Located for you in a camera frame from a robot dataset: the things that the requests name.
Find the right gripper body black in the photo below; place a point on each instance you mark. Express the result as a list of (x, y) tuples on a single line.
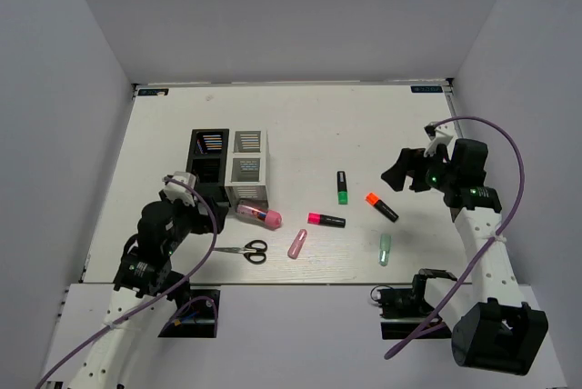
[(430, 172)]

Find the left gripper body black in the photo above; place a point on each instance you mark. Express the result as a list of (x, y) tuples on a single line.
[(192, 218)]

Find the green black highlighter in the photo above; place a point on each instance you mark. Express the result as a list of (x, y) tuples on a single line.
[(342, 193)]

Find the black handled scissors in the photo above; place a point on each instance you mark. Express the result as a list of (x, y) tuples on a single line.
[(254, 251)]

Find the pink capped clear tube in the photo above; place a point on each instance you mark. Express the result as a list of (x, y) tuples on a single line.
[(251, 212)]

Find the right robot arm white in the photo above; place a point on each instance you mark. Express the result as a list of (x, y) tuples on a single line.
[(494, 328)]

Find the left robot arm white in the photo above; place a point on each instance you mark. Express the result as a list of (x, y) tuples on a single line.
[(144, 276)]

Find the orange black highlighter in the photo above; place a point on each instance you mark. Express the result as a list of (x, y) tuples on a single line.
[(382, 207)]

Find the black mesh organizer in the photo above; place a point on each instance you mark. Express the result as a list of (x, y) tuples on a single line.
[(206, 160)]

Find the white mesh organizer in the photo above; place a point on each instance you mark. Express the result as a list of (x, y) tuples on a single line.
[(247, 167)]

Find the green translucent small tube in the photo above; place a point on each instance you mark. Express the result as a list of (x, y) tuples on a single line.
[(384, 249)]

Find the right blue table label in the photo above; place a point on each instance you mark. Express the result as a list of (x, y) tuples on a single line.
[(426, 89)]

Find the blue table label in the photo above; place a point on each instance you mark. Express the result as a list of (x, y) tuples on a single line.
[(153, 92), (426, 89)]

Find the pink black highlighter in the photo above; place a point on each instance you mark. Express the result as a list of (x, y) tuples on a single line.
[(326, 220)]

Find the pink translucent small tube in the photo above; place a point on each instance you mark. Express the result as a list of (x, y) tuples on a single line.
[(297, 244)]

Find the left blue table label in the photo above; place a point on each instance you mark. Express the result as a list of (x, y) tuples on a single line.
[(153, 92)]

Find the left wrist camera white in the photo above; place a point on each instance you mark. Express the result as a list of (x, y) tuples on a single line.
[(179, 186)]

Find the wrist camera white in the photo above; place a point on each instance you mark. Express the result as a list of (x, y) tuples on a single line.
[(179, 186), (438, 134)]

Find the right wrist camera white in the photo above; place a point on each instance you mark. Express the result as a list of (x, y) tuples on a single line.
[(438, 134)]

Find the right aluminium table rail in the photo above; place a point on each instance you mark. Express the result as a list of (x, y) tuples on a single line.
[(451, 99)]

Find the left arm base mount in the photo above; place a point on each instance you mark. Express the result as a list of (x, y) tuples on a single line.
[(195, 316)]

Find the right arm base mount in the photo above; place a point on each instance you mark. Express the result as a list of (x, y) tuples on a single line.
[(402, 308)]

